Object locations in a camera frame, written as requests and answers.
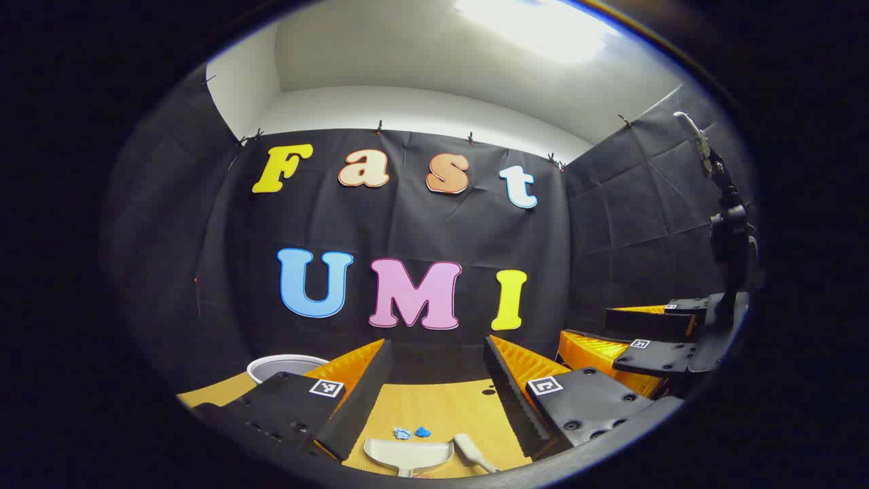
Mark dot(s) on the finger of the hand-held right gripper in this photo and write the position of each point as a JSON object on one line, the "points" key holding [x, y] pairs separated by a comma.
{"points": [[658, 356], [645, 322]]}

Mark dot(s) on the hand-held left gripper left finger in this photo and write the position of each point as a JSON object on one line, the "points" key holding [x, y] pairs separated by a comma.
{"points": [[360, 401]]}

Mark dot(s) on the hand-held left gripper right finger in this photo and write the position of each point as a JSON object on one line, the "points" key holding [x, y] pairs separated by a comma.
{"points": [[512, 401]]}

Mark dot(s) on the light blue paper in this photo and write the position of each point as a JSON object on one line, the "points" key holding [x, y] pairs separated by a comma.
{"points": [[402, 432]]}

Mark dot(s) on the small white broom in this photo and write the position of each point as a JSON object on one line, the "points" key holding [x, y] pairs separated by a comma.
{"points": [[467, 445]]}

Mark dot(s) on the white dustpan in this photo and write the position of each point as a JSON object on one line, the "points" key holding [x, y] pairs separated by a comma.
{"points": [[407, 454]]}

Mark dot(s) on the white garbage bin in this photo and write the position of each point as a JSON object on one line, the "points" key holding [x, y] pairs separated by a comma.
{"points": [[261, 370]]}

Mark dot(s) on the wooden desktop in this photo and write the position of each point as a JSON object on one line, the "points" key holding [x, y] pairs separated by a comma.
{"points": [[434, 407]]}

